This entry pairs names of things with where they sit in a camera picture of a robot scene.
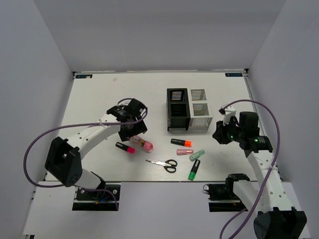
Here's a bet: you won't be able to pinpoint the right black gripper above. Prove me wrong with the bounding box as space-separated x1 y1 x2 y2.
212 117 244 144

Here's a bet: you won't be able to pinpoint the clear tube of crayons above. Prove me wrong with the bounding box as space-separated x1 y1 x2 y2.
130 135 154 153

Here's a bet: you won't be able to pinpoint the orange cap black highlighter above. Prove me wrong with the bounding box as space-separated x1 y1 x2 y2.
170 138 192 147

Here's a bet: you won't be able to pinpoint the green cap black highlighter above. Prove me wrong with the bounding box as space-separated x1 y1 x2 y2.
188 159 200 181

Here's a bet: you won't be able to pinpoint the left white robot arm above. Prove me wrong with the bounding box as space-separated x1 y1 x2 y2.
45 98 148 199

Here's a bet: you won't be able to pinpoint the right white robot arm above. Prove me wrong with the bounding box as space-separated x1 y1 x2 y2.
213 110 307 239

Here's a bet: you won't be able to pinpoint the white slotted pen holder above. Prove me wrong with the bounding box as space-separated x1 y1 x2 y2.
188 89 213 131

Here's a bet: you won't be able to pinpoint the green translucent small case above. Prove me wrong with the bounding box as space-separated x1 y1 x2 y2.
189 149 205 162

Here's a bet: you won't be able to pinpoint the black slotted pen holder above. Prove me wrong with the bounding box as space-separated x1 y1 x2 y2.
166 88 190 131

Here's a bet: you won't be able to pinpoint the left blue corner label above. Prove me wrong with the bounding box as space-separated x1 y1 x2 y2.
75 74 93 79

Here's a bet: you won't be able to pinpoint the blue corner label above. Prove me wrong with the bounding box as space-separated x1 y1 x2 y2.
75 74 93 79
225 72 243 77

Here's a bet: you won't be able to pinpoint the pink translucent small case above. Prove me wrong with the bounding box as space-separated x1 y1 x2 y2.
176 149 194 156

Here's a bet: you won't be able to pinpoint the right blue corner label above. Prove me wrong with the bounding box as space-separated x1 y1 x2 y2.
225 72 243 77

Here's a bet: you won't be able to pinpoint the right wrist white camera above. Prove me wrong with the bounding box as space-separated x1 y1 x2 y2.
219 106 236 125

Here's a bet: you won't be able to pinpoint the black handled scissors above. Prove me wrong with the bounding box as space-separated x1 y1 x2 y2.
146 159 178 173

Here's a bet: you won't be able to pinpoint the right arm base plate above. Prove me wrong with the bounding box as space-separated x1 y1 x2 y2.
203 184 247 213

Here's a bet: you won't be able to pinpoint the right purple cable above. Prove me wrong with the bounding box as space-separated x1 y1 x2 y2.
219 99 280 239

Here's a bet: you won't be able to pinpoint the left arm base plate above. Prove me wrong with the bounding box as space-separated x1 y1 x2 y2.
72 183 121 212

